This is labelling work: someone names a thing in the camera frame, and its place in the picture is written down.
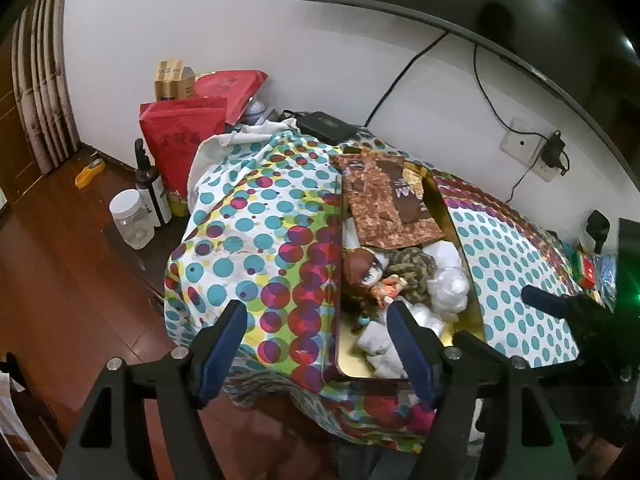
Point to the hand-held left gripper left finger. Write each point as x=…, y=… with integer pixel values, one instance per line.
x=222, y=357

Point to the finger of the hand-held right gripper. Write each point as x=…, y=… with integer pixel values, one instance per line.
x=542, y=301

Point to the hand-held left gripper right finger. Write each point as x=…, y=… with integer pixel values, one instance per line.
x=410, y=357

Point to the white sock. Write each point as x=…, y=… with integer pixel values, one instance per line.
x=377, y=350

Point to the clear plastic bag bundle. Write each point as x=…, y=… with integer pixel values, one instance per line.
x=450, y=292
x=425, y=322

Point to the gold tin box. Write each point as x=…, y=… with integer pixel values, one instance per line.
x=457, y=335

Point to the camouflage sock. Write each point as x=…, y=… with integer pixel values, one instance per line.
x=410, y=265

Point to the brown-haired doll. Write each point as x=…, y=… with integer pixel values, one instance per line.
x=362, y=272

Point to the brown snack packet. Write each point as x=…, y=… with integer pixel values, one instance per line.
x=385, y=200

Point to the red green medicine box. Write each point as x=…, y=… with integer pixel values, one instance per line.
x=586, y=270

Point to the plastic bag of supplies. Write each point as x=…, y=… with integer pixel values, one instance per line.
x=607, y=280

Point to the polka dot tablecloth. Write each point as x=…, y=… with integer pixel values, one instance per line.
x=260, y=260

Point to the person's leg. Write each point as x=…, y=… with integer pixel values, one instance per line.
x=375, y=462

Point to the dark wooden side table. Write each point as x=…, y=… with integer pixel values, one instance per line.
x=150, y=265

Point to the black power adapter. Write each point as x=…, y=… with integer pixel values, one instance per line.
x=555, y=149

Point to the white plastic jar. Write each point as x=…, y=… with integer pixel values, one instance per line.
x=132, y=220

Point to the dark pump bottle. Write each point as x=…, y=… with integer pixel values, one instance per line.
x=152, y=190

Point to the red paper bag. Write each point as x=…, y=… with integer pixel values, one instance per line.
x=175, y=140

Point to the yellow hand tool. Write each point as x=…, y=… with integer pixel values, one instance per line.
x=89, y=172

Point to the black set-top box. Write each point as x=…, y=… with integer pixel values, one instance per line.
x=325, y=127

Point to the white blue ceramic jar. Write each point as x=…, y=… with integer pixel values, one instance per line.
x=256, y=110

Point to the red gift bag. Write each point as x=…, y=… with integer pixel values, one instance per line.
x=230, y=87

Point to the stacked cardboard boxes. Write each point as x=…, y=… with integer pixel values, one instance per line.
x=172, y=80

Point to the wall socket plate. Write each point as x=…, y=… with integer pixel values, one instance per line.
x=517, y=147

